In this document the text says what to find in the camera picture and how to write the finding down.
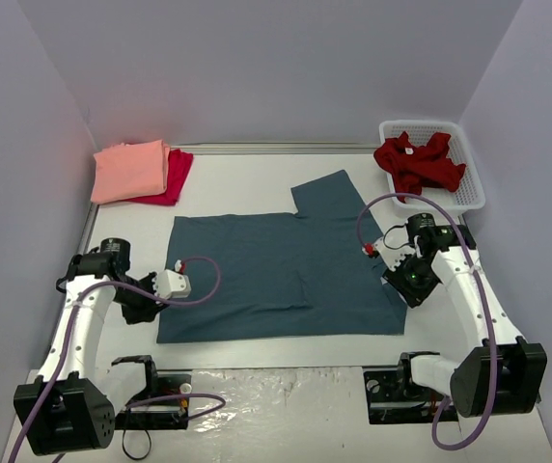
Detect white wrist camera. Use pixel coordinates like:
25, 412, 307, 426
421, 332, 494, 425
362, 236, 416, 270
152, 259, 191, 299

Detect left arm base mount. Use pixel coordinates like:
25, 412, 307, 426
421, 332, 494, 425
111, 370, 193, 431

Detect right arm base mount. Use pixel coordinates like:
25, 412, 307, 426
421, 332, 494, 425
362, 366, 444, 425

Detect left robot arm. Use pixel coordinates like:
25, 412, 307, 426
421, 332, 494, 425
14, 238, 162, 456

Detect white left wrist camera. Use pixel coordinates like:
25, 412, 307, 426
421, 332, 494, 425
152, 259, 191, 299

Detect teal blue t shirt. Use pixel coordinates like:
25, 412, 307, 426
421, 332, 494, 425
156, 171, 406, 344

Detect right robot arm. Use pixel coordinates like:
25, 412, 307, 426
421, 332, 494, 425
373, 213, 547, 418

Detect folded salmon pink t shirt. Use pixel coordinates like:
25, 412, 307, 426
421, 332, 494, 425
91, 140, 170, 204

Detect crumpled dark red t shirt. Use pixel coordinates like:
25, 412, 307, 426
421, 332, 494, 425
373, 131, 466, 195

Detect folded magenta t shirt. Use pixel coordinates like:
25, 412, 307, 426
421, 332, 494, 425
128, 150, 194, 206

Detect white perforated plastic basket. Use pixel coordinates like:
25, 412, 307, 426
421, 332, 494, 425
379, 120, 485, 215

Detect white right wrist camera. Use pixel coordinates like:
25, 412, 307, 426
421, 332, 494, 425
362, 236, 416, 270

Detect black thin floor cable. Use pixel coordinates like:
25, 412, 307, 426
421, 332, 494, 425
121, 423, 153, 459

